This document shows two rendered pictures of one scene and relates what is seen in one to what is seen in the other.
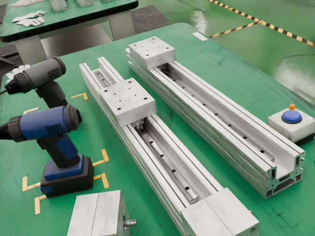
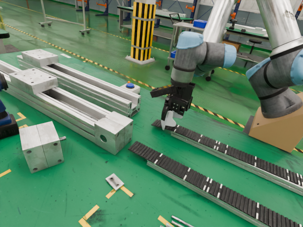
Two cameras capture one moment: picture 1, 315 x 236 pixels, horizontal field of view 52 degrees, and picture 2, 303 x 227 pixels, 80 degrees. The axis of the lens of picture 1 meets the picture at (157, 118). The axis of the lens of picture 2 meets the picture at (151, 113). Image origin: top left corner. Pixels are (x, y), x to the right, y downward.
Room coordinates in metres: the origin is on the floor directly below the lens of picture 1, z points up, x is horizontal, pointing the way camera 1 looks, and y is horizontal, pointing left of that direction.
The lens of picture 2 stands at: (-0.09, 0.20, 1.25)
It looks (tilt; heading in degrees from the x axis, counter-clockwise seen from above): 33 degrees down; 315
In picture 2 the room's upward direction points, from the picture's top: 8 degrees clockwise
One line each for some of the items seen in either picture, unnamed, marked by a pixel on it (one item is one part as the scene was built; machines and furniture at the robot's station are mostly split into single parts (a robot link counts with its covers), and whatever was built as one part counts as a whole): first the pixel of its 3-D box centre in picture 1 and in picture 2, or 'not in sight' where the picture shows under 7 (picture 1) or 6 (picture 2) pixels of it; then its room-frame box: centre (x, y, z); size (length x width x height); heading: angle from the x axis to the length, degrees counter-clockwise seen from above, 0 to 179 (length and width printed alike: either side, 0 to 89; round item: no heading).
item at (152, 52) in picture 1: (152, 55); (40, 59); (1.06, -0.03, 0.87); 0.16 x 0.11 x 0.07; 19
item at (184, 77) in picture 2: not in sight; (182, 74); (0.27, -0.29, 1.04); 0.08 x 0.08 x 0.05
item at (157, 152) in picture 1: (131, 119); (37, 93); (0.77, 0.07, 0.82); 0.80 x 0.10 x 0.09; 19
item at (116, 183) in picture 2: not in sight; (114, 182); (0.19, 0.02, 0.78); 0.05 x 0.03 x 0.01; 6
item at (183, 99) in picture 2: not in sight; (179, 95); (0.26, -0.29, 0.96); 0.09 x 0.08 x 0.12; 18
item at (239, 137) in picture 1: (188, 95); (72, 80); (0.83, -0.11, 0.82); 0.80 x 0.10 x 0.09; 19
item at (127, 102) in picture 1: (127, 104); (34, 83); (0.77, 0.07, 0.87); 0.16 x 0.11 x 0.07; 19
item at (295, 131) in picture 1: (288, 129); (128, 92); (0.60, -0.31, 0.81); 0.10 x 0.08 x 0.06; 109
